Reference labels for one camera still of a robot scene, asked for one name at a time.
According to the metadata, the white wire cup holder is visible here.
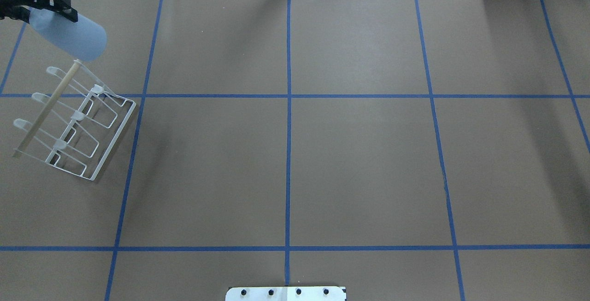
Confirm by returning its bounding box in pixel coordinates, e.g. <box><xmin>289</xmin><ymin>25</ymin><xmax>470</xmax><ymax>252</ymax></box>
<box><xmin>13</xmin><ymin>59</ymin><xmax>137</xmax><ymax>181</ymax></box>

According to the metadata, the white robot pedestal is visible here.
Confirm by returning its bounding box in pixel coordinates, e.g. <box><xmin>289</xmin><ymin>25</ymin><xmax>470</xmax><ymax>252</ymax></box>
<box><xmin>225</xmin><ymin>286</ymin><xmax>348</xmax><ymax>301</ymax></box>

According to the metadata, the light blue plastic cup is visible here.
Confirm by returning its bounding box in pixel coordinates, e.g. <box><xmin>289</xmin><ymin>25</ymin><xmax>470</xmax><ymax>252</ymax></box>
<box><xmin>29</xmin><ymin>8</ymin><xmax>107</xmax><ymax>62</ymax></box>

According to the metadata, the brown paper table cover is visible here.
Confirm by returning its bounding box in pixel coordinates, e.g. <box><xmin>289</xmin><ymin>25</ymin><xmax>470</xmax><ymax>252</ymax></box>
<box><xmin>1</xmin><ymin>0</ymin><xmax>589</xmax><ymax>301</ymax></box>

